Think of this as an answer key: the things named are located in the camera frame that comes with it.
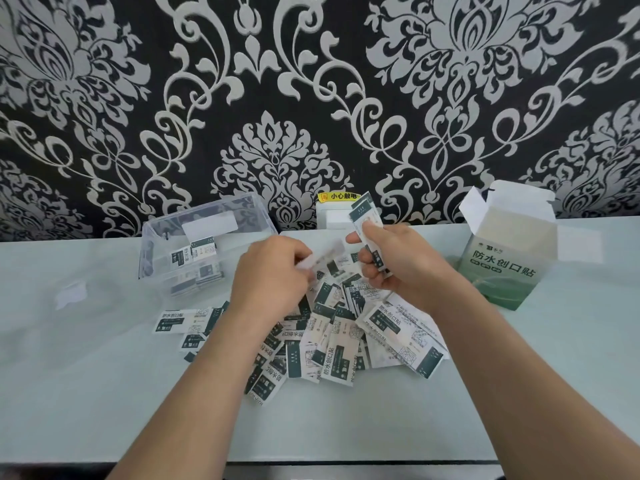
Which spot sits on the white wall socket yellow label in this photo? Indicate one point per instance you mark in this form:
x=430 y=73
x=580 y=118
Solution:
x=335 y=214

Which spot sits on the clear plastic box lid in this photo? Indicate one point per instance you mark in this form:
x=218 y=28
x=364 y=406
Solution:
x=70 y=294

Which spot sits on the white paper leaflet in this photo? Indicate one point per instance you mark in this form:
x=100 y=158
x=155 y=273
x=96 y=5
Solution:
x=415 y=319

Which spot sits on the person's right forearm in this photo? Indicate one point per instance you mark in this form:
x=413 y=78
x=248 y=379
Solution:
x=540 y=394

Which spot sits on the person's left forearm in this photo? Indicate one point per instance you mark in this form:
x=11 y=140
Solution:
x=200 y=404

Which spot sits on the small white green packet bundle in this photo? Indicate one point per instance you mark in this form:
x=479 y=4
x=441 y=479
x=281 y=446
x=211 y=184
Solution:
x=362 y=209

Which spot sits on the person's left hand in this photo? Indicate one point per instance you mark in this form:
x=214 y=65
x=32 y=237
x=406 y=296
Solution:
x=270 y=284

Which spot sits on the person's right hand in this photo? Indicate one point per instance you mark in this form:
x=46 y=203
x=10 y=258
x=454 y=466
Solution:
x=425 y=269

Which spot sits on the green white cardboard carton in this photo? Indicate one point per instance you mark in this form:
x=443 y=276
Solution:
x=510 y=264

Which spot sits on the pile of white green packets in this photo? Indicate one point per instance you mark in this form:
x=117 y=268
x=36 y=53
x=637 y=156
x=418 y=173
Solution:
x=335 y=344

